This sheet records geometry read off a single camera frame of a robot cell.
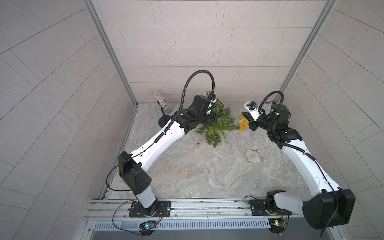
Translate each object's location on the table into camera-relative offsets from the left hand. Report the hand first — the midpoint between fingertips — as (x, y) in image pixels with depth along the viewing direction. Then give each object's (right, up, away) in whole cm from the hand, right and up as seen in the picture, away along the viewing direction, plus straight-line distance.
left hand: (212, 112), depth 77 cm
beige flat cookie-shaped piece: (+25, -26, +10) cm, 37 cm away
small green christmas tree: (+5, -5, -3) cm, 8 cm away
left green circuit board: (-29, -50, -12) cm, 59 cm away
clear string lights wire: (+21, -18, +20) cm, 34 cm away
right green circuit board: (+29, -52, -9) cm, 60 cm away
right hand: (+16, 0, -1) cm, 16 cm away
